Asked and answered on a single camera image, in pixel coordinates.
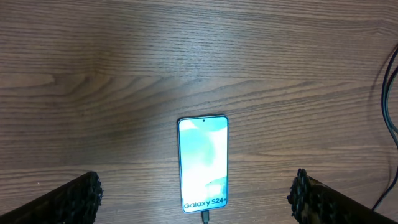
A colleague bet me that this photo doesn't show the black USB charging cable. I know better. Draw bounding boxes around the black USB charging cable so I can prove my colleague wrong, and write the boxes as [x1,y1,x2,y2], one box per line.
[200,46,398,224]

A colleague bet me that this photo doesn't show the blue Samsung Galaxy smartphone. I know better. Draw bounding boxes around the blue Samsung Galaxy smartphone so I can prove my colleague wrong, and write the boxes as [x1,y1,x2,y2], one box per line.
[177,114,229,213]

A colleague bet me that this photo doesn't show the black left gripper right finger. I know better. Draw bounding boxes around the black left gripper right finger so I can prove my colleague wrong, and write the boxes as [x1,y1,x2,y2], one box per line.
[287,169,397,224]

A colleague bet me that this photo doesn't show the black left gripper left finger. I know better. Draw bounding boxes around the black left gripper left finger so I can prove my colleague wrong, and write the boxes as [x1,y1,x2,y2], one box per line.
[1,171,103,224]

